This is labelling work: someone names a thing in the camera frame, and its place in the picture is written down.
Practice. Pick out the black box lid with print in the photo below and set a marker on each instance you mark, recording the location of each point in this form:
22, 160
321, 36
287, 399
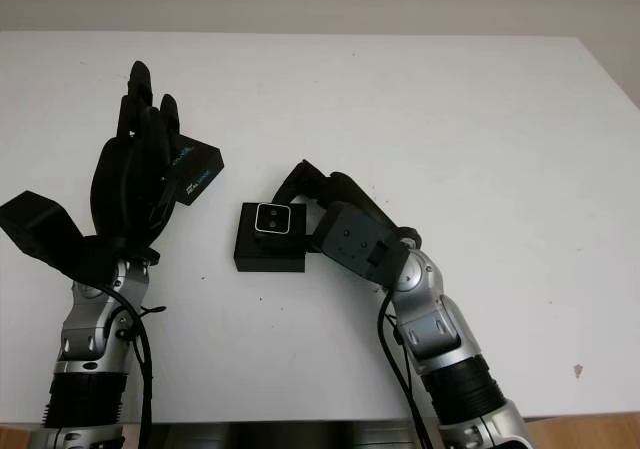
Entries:
202, 171

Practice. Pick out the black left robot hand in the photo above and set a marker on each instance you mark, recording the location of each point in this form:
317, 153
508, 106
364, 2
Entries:
122, 184

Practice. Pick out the dark robot torso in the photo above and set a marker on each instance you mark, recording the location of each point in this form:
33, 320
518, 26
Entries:
290, 431

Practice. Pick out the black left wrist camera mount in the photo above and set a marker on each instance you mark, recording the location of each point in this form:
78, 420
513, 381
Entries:
35, 224

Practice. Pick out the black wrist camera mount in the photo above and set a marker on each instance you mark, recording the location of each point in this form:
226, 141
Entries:
35, 224
355, 241

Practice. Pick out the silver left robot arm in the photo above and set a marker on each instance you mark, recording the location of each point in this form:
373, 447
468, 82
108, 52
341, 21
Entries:
87, 329

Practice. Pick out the black camera box base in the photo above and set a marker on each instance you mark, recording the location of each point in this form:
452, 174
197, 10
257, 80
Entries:
270, 261

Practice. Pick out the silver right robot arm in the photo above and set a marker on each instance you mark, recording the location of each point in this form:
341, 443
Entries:
440, 329

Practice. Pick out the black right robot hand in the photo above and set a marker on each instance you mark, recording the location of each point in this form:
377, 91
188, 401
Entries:
357, 196

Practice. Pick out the small silver square camera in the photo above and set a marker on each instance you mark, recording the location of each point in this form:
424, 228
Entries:
272, 219

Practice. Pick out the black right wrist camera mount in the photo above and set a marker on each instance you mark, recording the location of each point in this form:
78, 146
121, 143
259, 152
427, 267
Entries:
355, 241

